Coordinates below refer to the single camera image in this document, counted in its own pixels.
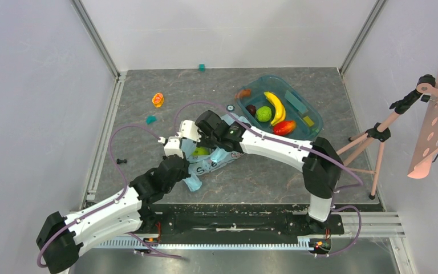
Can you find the white cable tray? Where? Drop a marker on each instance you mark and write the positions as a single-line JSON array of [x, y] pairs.
[[130, 242]]

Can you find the teal rectangular block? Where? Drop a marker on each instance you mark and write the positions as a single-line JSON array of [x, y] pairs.
[[296, 103]]

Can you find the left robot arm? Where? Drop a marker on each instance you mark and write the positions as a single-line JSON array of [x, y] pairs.
[[63, 239]]

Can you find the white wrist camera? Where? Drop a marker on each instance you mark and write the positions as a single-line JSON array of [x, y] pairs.
[[172, 146], [188, 130]]

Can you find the teal plastic bin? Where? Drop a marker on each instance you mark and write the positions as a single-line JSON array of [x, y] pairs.
[[258, 101]]

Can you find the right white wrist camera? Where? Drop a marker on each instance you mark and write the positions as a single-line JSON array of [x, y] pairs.
[[188, 130]]

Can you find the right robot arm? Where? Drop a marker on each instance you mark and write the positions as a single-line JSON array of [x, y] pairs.
[[319, 164]]

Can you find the yellow fake banana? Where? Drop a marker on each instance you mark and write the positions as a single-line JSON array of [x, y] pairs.
[[280, 111]]

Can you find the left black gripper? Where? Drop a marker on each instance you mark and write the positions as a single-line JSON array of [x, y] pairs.
[[186, 172]]

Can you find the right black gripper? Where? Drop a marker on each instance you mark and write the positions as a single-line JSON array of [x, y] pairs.
[[205, 135]]

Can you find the pink music stand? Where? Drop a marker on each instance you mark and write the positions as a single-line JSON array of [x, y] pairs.
[[426, 149]]

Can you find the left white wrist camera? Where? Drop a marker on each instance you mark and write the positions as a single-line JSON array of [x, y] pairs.
[[172, 146]]

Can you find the dark brown fake fruit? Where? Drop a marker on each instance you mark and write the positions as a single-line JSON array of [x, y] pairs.
[[251, 109]]

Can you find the red fake mango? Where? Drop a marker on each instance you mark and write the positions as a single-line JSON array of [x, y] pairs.
[[284, 128]]

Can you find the green fake fruit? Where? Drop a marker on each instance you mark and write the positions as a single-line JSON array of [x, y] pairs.
[[263, 114]]

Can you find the small teal piece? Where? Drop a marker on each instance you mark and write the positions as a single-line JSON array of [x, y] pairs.
[[150, 119]]

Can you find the green fake apple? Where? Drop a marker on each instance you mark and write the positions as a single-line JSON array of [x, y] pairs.
[[200, 151]]

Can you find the orange curved toy piece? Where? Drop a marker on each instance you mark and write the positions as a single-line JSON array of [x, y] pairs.
[[243, 93]]

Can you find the yellow orange toy block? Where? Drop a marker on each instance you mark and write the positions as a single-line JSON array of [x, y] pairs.
[[158, 100]]

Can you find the yellow small block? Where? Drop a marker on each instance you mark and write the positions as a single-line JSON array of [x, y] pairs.
[[308, 121]]

